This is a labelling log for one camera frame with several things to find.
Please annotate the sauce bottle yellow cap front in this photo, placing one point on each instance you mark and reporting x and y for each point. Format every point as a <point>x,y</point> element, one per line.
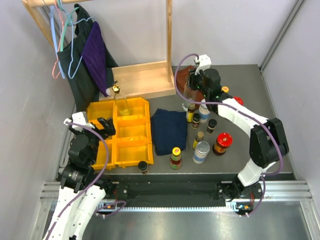
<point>175,159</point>

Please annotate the white salt canister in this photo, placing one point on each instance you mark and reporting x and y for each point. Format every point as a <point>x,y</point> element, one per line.
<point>204,112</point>
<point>201,151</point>

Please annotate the clear oil bottle gold cap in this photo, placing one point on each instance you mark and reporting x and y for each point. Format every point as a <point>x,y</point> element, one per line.
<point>188,93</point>

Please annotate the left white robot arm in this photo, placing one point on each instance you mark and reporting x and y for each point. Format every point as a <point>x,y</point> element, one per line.
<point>81,189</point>

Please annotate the small yellow label bottle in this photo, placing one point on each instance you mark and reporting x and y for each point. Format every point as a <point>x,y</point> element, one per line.
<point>190,112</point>
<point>199,137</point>

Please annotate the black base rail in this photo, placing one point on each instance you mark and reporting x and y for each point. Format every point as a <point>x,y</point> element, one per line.
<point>176,190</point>

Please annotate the purple hanging cloth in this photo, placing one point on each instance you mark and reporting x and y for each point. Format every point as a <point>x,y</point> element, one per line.
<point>94,55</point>

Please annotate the black cap spice jar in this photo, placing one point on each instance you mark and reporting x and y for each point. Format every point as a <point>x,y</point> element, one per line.
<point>143,167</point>
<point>196,120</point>
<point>212,123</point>

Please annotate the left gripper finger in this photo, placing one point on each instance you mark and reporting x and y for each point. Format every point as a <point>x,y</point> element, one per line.
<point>101,123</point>
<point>110,128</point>

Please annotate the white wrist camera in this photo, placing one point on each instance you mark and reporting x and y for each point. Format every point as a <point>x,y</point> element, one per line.
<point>80,119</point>
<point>203,63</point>

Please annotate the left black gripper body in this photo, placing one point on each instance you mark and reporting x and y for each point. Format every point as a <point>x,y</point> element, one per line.
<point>95,134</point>

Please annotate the sauce bottle yellow cap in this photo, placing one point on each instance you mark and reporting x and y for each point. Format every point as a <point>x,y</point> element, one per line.
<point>225,89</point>
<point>175,159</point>

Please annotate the green clothes hanger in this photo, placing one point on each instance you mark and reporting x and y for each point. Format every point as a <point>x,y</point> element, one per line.
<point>67,23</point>

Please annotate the brown folded towel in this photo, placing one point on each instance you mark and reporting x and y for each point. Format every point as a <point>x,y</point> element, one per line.
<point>181,80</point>

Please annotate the red lid jar front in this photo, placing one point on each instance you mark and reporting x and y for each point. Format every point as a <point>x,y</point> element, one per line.
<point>223,141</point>

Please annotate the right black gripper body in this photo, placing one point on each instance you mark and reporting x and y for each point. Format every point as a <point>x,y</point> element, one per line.
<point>196,82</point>

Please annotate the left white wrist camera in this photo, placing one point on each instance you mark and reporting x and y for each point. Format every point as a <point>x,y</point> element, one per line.
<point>80,119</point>

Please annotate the wooden clothes rack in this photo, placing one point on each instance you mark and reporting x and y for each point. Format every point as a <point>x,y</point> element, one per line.
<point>146,80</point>

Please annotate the white salt canister front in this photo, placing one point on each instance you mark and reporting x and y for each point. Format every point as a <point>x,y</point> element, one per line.
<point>201,151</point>

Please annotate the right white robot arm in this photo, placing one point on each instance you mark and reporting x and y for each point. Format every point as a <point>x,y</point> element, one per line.
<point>267,138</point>

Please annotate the yellow bin organizer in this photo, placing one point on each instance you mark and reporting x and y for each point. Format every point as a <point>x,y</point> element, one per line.
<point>132,142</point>

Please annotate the small yellow label bottle front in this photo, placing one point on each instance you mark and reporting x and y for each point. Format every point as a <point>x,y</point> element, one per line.
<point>199,137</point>

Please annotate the dark green hanging garment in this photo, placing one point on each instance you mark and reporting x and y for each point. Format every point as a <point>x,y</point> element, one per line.
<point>82,86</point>

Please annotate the red lid jar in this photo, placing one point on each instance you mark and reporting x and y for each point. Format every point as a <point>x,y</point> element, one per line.
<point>223,141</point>
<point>239,100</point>

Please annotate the white salt canister back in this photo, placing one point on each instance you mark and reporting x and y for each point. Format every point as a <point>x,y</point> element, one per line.
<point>204,112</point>

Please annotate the navy blue folded cloth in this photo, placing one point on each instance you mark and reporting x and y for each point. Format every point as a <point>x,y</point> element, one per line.
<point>169,129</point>

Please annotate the sauce bottle yellow cap back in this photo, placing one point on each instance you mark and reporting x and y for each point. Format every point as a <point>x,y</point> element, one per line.
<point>225,89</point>

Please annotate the red lid jar back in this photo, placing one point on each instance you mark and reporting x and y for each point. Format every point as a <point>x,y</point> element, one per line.
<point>239,100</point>

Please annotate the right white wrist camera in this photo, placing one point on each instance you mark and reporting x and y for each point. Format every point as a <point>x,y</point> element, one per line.
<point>203,63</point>

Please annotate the small yellow label bottle back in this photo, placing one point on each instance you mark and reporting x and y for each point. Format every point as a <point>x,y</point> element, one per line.
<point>190,112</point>

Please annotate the pink clothes hanger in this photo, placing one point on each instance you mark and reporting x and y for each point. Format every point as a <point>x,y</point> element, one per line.
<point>57,68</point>

